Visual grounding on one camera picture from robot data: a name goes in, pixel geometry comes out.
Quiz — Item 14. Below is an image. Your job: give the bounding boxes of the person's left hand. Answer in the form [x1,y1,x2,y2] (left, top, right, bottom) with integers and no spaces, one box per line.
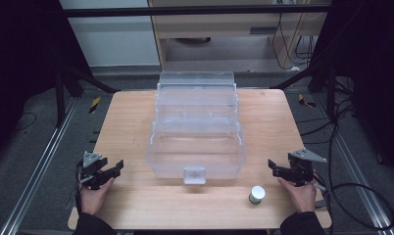
[79,176,117,216]

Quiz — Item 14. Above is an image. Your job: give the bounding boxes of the right hand-held gripper cable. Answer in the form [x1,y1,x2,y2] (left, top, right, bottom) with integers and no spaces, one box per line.
[311,170,394,231]

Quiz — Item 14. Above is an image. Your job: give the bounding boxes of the black horizontal bar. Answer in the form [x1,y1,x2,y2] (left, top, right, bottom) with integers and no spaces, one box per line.
[58,4,332,19]

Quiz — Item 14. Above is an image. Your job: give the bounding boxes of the aluminium floor rail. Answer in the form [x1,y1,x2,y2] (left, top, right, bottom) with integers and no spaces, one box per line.
[0,97,79,235]
[314,93,394,235]

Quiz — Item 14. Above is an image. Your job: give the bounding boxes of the hand-held gripper cable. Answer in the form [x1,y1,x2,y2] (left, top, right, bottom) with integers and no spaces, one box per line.
[311,170,394,231]
[74,162,85,214]

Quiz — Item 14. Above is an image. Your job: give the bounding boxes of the white cabinet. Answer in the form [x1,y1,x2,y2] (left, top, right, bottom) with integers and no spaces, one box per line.
[58,0,161,69]

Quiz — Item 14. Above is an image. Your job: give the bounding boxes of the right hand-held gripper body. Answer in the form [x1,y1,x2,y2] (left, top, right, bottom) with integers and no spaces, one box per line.
[287,148,328,188]

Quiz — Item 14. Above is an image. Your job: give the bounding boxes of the left hand-held gripper cable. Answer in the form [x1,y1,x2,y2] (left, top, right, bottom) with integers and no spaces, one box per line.
[74,162,85,214]

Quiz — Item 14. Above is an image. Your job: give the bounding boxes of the yellow black striped tape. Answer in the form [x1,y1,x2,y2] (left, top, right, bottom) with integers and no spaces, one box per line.
[297,93,318,109]
[88,96,102,115]

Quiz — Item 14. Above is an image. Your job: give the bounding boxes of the black curtain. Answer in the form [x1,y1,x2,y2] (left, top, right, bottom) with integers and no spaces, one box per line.
[0,0,93,163]
[309,0,394,182]

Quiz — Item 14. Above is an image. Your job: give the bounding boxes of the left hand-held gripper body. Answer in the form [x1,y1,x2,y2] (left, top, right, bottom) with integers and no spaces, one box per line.
[76,150,115,191]

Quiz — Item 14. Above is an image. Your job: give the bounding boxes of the person's right hand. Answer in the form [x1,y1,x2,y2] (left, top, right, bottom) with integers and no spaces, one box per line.
[276,176,318,214]

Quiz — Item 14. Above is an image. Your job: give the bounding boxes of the small silver round can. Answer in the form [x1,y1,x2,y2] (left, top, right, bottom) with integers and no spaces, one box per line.
[248,185,267,207]

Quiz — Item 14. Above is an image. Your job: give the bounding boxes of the black cables under desk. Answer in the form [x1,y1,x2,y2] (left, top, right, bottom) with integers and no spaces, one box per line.
[271,12,319,71]

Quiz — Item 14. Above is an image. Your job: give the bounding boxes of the black metal stand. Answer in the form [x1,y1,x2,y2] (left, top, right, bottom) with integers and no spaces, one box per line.
[53,60,122,129]
[269,60,338,122]

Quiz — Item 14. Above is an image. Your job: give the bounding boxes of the light wooden desk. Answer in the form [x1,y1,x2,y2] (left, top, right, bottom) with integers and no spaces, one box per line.
[147,0,331,71]

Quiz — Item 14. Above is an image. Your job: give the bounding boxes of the clear plastic storage box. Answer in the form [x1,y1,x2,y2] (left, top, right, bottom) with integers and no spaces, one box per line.
[145,70,248,186]

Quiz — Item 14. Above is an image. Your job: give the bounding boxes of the black floor cables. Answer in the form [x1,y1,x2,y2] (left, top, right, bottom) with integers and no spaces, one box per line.
[295,76,361,146]

